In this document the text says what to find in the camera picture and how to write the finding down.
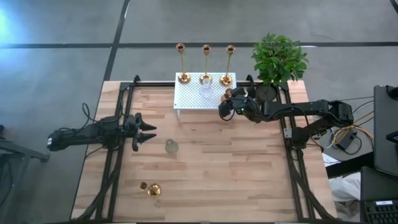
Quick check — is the yellow cable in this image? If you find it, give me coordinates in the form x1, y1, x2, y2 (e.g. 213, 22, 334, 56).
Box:
334, 116, 374, 146

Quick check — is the black floor stand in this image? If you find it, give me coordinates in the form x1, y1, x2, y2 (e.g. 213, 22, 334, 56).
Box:
0, 124, 50, 224

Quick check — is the green plant in black pot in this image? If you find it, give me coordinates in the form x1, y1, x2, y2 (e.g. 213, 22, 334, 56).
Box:
250, 32, 310, 106

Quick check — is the amber ribbed glass candle holder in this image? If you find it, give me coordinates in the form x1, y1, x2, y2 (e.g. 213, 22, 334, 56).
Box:
221, 87, 234, 103

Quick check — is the white plastic bag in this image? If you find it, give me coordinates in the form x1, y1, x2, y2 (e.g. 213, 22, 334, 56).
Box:
328, 172, 362, 203

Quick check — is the black monitor panel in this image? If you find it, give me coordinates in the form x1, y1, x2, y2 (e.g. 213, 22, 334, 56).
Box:
373, 84, 398, 177

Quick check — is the black laptop lid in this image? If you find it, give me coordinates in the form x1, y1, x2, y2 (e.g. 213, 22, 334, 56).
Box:
359, 166, 398, 202

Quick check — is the green ribbed glass candle holder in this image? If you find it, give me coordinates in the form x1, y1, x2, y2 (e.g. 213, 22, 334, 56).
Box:
164, 139, 180, 155

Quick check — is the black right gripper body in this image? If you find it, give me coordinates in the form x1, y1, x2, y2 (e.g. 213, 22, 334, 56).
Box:
233, 95, 264, 122

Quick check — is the black aluminium table frame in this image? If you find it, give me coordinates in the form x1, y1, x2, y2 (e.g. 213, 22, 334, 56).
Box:
71, 74, 341, 223

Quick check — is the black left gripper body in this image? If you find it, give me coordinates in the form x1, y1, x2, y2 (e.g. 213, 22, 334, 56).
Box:
123, 112, 144, 152

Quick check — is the white perforated metal shelf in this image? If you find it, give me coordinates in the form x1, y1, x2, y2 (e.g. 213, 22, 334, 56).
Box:
173, 72, 239, 119

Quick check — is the black keyboard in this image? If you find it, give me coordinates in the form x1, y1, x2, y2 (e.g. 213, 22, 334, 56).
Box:
360, 198, 398, 224

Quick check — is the white paper sheet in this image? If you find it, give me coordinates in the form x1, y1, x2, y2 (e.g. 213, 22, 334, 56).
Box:
322, 152, 336, 168

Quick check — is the black power box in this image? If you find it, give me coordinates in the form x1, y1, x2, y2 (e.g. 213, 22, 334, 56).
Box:
337, 129, 358, 151

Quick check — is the clear ribbed glass candle holder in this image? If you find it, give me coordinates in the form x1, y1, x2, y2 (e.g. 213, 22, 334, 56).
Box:
198, 78, 214, 99

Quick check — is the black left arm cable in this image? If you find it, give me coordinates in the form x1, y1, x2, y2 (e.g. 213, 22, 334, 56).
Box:
57, 102, 125, 131

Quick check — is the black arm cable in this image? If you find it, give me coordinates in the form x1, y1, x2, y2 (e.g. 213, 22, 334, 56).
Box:
218, 104, 312, 131
57, 102, 125, 131

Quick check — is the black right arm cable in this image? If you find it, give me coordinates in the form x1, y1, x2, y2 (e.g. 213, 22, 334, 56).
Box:
218, 104, 312, 131

